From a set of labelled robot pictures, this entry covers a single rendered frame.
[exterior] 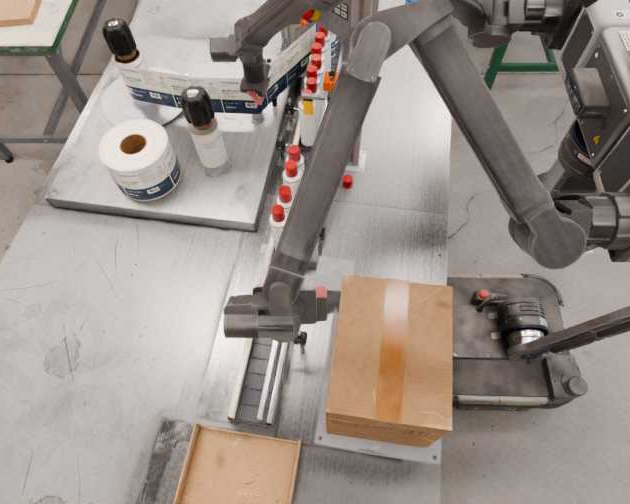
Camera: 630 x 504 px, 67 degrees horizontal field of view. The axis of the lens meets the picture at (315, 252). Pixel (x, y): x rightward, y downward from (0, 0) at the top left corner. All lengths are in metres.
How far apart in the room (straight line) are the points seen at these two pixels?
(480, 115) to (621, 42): 0.36
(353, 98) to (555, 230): 0.34
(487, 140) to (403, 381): 0.50
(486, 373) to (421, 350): 0.99
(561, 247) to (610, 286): 1.87
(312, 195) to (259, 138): 0.94
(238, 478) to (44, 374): 0.59
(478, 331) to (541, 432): 0.51
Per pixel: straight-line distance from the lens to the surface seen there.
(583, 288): 2.56
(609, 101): 0.96
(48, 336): 1.51
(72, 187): 1.68
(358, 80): 0.67
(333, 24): 1.29
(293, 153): 1.29
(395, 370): 0.98
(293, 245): 0.72
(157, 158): 1.44
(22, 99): 3.58
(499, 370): 1.99
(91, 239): 1.60
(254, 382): 1.23
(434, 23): 0.67
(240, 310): 0.79
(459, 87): 0.70
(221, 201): 1.48
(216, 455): 1.26
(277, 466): 1.24
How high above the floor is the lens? 2.06
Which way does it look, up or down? 61 degrees down
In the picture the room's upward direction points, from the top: 3 degrees counter-clockwise
